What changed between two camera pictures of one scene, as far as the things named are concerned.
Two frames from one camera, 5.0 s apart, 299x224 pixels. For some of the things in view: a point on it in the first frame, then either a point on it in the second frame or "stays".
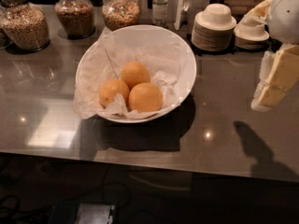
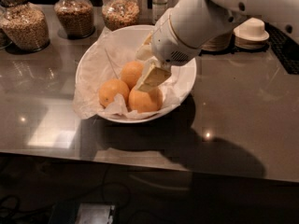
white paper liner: x=102 y=59 stays
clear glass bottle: x=160 y=7 stays
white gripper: x=284 y=16 → x=172 y=45
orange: x=145 y=97 stays
